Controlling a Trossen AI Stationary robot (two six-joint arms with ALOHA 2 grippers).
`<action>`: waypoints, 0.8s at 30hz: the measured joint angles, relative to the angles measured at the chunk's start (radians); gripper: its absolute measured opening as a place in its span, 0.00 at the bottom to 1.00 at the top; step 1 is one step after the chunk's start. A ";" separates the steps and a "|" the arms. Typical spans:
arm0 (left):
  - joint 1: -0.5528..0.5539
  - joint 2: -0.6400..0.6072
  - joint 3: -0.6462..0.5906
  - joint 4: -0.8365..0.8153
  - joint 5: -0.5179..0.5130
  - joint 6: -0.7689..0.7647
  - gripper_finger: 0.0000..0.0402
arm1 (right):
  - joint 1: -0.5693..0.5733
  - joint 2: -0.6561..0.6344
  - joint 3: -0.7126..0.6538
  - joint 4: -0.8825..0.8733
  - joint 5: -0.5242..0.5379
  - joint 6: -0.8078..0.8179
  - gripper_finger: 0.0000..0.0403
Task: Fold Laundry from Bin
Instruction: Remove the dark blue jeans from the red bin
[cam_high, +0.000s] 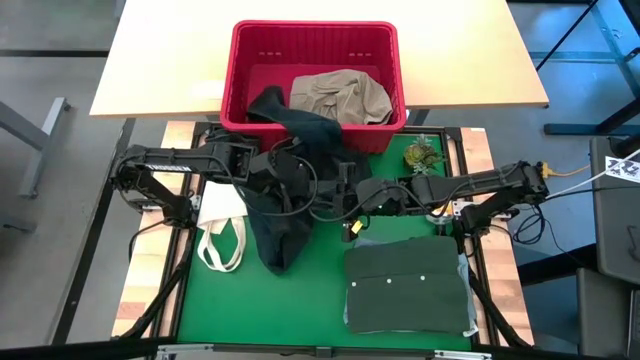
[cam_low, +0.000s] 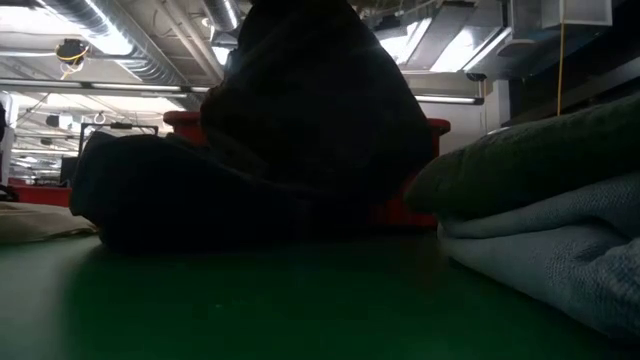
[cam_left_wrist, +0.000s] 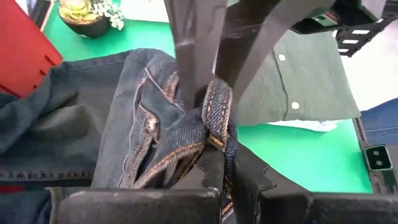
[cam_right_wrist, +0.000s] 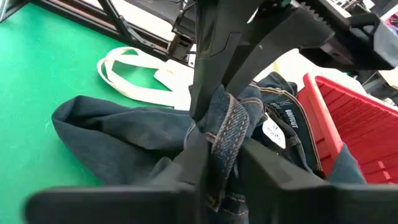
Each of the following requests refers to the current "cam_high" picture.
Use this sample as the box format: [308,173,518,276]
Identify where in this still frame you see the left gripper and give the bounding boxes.
[249,148,316,201]

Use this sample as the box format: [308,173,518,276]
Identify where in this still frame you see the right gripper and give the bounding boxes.
[318,162,409,214]

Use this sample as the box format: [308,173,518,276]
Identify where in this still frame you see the dark blue denim jeans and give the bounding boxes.
[238,85,374,275]

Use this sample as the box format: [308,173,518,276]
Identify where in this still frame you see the dark green hooded sweatshirt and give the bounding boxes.
[343,235,471,335]

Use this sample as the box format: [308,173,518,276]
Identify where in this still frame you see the large red plastic laundry bin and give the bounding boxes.
[219,19,409,155]

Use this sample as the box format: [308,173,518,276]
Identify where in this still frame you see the cream folded cloth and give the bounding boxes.
[196,179,249,274]

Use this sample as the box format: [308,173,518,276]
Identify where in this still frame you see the khaki crumpled garment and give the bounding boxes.
[288,68,395,126]

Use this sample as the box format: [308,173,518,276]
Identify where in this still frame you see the potted succulent plant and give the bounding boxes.
[403,133,446,176]

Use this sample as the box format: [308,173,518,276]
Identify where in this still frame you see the wooden table top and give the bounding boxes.
[110,119,209,339]
[457,127,535,346]

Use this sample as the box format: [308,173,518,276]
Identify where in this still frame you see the light wood table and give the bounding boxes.
[89,0,550,120]

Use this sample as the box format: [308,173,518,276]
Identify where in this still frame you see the black floor bar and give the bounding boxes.
[49,118,137,346]

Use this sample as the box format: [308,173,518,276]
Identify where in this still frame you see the grey metal table leg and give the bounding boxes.
[0,97,71,199]

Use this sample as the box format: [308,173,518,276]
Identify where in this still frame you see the black table edge rail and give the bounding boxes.
[172,341,476,355]

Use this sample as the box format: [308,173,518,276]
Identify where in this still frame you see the black coiled cable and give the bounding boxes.
[512,202,554,246]

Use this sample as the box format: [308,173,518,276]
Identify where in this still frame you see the yellow hanging cable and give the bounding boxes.
[539,160,592,180]

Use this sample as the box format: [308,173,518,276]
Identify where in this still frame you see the white cable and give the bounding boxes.
[544,149,640,201]

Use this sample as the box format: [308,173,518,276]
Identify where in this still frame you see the black floor frame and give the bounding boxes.
[534,0,640,136]

